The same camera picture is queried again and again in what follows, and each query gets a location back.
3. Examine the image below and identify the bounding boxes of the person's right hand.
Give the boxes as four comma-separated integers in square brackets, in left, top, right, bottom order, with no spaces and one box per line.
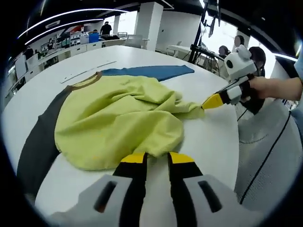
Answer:
[249,77,269,99]

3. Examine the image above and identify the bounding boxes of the red blue wall sign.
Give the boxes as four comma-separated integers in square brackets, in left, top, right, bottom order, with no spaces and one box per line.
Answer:
[60,25,85,36]

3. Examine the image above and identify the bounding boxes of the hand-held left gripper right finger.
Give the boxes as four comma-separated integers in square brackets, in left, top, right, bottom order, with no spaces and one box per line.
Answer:
[167,151,265,227]

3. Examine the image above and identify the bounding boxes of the person's grey trousers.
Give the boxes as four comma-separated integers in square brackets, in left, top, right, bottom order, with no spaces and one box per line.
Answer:
[234,99,299,209]

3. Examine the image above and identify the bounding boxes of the long white cabinet counter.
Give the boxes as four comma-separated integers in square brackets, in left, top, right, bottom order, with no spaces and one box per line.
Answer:
[4,39,128,100]

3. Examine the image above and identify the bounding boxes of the yellow grey blue garment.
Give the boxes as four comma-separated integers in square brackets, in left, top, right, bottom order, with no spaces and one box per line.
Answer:
[16,65,206,201]

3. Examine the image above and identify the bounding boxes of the black equipment stand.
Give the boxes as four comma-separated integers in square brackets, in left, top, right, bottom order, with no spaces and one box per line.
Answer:
[189,0,225,71]

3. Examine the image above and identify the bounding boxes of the white template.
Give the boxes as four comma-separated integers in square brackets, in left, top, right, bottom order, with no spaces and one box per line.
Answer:
[59,61,118,84]

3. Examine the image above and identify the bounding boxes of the grey office chair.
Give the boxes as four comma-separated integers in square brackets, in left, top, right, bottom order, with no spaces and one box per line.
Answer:
[125,34,151,49]

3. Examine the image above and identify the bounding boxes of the ceiling light strip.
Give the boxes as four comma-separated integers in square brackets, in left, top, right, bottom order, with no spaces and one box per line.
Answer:
[274,53,298,62]
[18,9,130,38]
[24,20,85,45]

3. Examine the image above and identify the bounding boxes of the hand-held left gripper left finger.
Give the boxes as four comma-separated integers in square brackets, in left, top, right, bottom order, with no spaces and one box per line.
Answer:
[49,152,149,227]

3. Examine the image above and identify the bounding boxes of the white square pillar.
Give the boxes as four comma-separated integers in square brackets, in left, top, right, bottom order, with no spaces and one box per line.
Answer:
[134,1,164,52]

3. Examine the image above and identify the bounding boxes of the white upright panel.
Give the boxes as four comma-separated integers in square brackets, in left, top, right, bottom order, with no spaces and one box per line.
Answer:
[14,56,28,80]

